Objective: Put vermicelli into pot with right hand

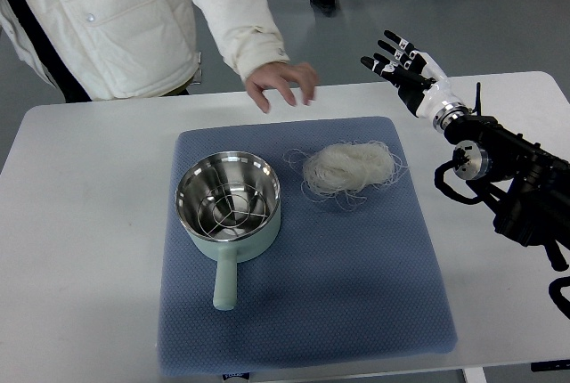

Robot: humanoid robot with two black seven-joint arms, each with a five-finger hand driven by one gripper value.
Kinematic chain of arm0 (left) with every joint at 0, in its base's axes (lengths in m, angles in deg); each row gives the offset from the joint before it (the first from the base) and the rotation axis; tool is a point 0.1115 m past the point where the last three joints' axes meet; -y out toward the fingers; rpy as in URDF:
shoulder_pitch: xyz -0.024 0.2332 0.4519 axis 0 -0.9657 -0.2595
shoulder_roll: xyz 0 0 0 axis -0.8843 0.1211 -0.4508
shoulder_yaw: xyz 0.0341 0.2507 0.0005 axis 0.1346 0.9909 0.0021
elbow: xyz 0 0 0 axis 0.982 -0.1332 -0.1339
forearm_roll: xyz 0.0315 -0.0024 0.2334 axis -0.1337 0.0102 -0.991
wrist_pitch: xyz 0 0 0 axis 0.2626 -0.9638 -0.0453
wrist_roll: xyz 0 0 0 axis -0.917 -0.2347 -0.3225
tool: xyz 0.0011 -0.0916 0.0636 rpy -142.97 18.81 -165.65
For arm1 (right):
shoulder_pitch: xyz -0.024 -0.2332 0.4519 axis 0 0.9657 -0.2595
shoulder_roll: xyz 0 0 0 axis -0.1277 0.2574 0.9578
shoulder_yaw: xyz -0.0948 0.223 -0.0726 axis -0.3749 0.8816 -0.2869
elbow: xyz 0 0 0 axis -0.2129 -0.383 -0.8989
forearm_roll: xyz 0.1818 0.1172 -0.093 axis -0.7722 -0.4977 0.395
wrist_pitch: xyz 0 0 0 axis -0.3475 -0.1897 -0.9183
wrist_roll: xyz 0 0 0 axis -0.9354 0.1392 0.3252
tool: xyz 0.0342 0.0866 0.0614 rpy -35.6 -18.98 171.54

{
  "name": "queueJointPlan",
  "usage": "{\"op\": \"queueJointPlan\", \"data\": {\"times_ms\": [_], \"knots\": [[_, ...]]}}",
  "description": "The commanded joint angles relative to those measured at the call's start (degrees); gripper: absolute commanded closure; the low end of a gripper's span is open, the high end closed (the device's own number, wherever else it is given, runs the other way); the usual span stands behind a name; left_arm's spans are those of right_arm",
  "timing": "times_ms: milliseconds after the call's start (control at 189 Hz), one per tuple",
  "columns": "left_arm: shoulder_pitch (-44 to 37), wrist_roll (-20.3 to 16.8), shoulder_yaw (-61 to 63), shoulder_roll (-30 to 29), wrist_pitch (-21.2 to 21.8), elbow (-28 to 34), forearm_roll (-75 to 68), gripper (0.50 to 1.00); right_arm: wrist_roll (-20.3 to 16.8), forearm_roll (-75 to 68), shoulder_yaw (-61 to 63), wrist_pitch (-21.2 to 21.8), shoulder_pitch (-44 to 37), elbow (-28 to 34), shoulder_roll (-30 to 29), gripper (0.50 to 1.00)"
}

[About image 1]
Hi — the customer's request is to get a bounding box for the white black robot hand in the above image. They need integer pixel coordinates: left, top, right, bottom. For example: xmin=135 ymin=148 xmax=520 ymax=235
xmin=361 ymin=30 xmax=466 ymax=125

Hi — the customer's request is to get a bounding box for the person's bare hand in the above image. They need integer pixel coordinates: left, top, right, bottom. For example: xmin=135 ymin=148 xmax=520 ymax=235
xmin=244 ymin=61 xmax=319 ymax=113

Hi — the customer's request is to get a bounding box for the white vermicelli bundle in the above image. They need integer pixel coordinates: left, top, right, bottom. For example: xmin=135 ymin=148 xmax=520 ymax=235
xmin=282 ymin=141 xmax=408 ymax=212

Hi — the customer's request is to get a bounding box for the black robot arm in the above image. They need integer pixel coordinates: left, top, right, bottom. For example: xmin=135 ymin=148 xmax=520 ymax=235
xmin=434 ymin=103 xmax=569 ymax=272

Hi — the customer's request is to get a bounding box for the mint green steel pot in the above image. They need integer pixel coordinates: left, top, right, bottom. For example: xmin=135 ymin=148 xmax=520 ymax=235
xmin=175 ymin=151 xmax=281 ymax=311

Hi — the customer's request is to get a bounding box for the white puffer jacket sleeve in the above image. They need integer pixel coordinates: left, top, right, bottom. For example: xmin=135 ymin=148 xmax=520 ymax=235
xmin=192 ymin=0 xmax=289 ymax=80

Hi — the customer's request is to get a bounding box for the white puffer jacket torso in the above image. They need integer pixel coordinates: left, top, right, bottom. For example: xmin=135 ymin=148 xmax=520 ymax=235
xmin=27 ymin=0 xmax=200 ymax=101

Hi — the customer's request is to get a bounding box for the blue textured mat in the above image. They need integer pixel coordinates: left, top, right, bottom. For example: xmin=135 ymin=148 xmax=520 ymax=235
xmin=158 ymin=117 xmax=457 ymax=377

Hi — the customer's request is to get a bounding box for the blue label at table edge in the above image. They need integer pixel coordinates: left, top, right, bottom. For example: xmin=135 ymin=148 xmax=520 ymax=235
xmin=222 ymin=372 xmax=249 ymax=380

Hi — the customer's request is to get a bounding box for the dark label at table corner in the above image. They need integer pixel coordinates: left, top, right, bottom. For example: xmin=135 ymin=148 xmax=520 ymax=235
xmin=530 ymin=360 xmax=570 ymax=372

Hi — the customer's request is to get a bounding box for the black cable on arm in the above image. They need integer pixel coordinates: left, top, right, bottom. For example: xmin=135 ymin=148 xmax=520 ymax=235
xmin=434 ymin=160 xmax=489 ymax=206

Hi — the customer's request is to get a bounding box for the round wire steaming rack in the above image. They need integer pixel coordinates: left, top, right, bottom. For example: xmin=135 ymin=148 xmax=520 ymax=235
xmin=196 ymin=183 xmax=272 ymax=241

